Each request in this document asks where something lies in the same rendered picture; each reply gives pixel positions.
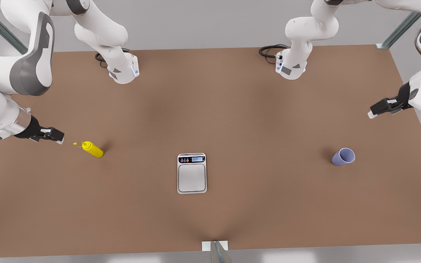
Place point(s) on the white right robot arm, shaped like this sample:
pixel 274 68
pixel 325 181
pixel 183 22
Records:
pixel 31 69

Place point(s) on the lavender cup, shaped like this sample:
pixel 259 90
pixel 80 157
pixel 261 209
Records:
pixel 342 157

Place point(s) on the yellow sauce bottle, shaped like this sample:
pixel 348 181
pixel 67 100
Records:
pixel 93 149

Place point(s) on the silver kitchen scale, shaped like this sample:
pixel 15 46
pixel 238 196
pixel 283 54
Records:
pixel 192 173

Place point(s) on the silver frame post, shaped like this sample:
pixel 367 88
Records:
pixel 217 252
pixel 2 27
pixel 399 30

